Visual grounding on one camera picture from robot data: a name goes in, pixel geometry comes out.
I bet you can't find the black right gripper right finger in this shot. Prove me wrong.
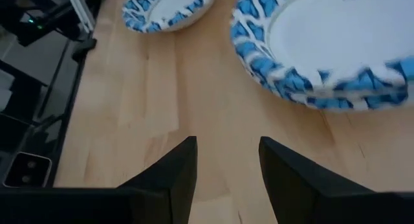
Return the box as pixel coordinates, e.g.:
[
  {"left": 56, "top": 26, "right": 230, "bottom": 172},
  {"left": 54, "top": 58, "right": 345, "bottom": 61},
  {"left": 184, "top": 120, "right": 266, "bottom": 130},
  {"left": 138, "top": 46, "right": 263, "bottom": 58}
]
[{"left": 258, "top": 136, "right": 414, "bottom": 224}]

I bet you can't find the white aluminium extrusion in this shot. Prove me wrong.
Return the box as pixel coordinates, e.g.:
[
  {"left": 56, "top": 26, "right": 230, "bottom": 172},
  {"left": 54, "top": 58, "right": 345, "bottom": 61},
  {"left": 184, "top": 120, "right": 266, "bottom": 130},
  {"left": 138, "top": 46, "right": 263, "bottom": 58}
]
[{"left": 65, "top": 0, "right": 97, "bottom": 33}]

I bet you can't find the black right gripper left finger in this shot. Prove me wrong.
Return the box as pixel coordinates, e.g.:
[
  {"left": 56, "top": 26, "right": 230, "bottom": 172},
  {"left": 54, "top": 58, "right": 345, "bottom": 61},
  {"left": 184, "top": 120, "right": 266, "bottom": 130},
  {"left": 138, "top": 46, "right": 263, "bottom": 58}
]
[{"left": 0, "top": 135, "right": 199, "bottom": 224}]

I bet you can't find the blue patterned paper bowl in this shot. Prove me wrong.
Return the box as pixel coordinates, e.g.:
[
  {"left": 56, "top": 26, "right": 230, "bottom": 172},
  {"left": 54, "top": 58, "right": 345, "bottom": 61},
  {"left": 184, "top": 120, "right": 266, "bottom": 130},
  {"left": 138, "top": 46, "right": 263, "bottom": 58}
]
[
  {"left": 121, "top": 0, "right": 218, "bottom": 34},
  {"left": 230, "top": 0, "right": 414, "bottom": 102},
  {"left": 258, "top": 78, "right": 414, "bottom": 113}
]

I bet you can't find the black table frame rail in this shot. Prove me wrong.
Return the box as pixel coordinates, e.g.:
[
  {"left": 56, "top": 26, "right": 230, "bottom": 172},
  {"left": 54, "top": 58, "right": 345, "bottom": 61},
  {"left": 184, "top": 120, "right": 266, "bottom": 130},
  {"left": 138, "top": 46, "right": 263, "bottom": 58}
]
[{"left": 51, "top": 38, "right": 98, "bottom": 188}]

